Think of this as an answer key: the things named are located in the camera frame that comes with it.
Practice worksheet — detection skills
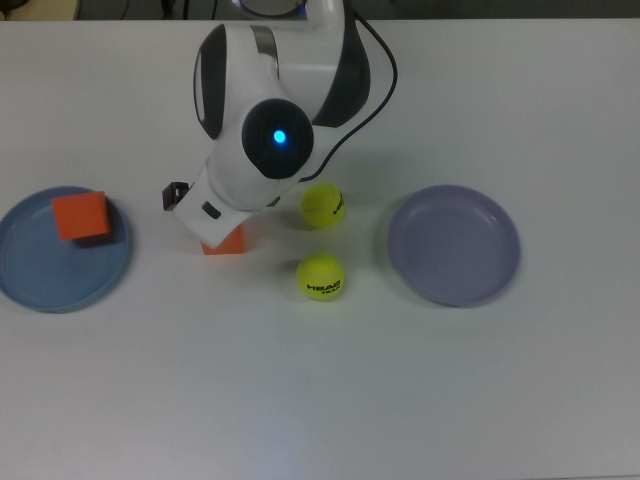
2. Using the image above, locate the yellow tennis ball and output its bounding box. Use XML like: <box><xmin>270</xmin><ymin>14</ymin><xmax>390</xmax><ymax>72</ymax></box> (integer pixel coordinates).
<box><xmin>295</xmin><ymin>252</ymin><xmax>345</xmax><ymax>303</ymax></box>
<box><xmin>299</xmin><ymin>182</ymin><xmax>347</xmax><ymax>230</ymax></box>

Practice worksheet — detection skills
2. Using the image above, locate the orange cube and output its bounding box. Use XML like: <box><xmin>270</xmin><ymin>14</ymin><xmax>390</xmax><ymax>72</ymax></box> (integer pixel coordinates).
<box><xmin>51</xmin><ymin>189</ymin><xmax>114</xmax><ymax>247</ymax></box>
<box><xmin>200</xmin><ymin>223</ymin><xmax>247</xmax><ymax>257</ymax></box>

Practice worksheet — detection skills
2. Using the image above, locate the blue plate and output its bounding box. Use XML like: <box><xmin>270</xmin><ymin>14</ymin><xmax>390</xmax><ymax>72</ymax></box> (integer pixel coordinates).
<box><xmin>0</xmin><ymin>185</ymin><xmax>134</xmax><ymax>315</ymax></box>

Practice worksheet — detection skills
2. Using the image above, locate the purple plate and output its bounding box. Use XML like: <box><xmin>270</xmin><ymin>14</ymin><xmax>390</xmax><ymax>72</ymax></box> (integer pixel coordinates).
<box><xmin>387</xmin><ymin>183</ymin><xmax>522</xmax><ymax>309</ymax></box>

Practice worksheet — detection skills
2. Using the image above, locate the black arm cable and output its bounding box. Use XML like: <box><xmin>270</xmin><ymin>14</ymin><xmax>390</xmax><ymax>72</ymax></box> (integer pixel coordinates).
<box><xmin>302</xmin><ymin>9</ymin><xmax>400</xmax><ymax>182</ymax></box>

